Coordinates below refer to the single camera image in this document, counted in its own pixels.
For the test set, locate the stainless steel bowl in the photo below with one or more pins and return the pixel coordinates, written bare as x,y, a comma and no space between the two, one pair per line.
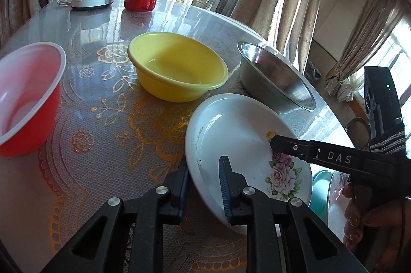
276,77

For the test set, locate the yellow plastic bowl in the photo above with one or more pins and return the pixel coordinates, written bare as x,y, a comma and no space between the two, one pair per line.
179,67

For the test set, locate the beige tied curtain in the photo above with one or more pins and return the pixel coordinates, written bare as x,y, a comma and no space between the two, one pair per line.
369,35

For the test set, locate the red plastic bowl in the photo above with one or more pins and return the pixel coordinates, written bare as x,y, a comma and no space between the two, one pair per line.
29,93

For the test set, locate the white floral plate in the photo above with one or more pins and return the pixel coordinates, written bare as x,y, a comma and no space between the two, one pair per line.
231,131

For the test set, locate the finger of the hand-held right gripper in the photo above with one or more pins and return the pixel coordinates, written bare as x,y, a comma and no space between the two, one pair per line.
290,147

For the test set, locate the person's right hand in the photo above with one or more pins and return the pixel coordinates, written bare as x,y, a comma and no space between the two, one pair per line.
382,221

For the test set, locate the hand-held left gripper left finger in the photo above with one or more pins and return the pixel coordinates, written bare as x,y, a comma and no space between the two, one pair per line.
183,188

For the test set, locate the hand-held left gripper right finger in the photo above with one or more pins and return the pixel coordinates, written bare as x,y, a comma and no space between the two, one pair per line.
224,188

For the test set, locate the floral lace table cover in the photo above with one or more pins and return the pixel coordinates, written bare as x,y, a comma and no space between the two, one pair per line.
106,131

